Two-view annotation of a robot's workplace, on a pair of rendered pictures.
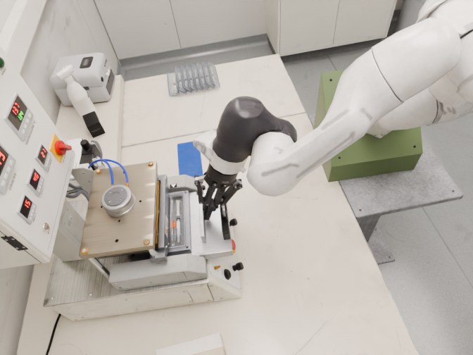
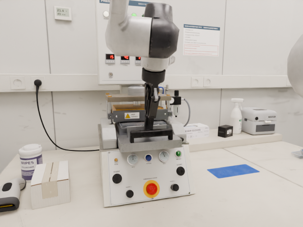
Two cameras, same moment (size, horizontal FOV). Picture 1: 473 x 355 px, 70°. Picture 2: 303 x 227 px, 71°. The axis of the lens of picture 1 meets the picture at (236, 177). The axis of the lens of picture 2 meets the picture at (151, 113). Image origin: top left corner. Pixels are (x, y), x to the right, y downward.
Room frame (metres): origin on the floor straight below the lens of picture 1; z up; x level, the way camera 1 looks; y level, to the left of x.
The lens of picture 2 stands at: (0.35, -0.64, 1.18)
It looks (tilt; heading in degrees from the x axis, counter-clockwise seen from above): 9 degrees down; 76
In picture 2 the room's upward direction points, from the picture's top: straight up
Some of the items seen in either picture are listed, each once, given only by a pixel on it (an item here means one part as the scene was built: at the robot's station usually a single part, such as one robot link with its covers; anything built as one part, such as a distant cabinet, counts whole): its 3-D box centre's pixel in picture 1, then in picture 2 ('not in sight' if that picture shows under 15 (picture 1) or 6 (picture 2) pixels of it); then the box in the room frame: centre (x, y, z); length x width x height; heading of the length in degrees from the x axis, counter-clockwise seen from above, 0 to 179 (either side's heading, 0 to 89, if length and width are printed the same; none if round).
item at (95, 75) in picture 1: (84, 78); (254, 120); (1.48, 0.67, 0.88); 0.25 x 0.20 x 0.17; 88
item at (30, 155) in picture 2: not in sight; (31, 162); (0.07, 0.33, 0.83); 0.09 x 0.09 x 0.15
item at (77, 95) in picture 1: (77, 93); (236, 115); (1.32, 0.66, 0.92); 0.09 x 0.08 x 0.25; 142
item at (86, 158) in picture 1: (93, 163); (172, 103); (0.75, 0.44, 1.05); 0.15 x 0.05 x 0.15; 1
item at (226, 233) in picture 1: (224, 213); (151, 135); (0.53, 0.05, 0.99); 0.15 x 0.02 x 0.04; 1
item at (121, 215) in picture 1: (113, 204); (139, 99); (0.55, 0.34, 1.08); 0.31 x 0.24 x 0.13; 1
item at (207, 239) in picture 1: (179, 223); (142, 131); (0.53, 0.19, 0.97); 0.30 x 0.22 x 0.08; 91
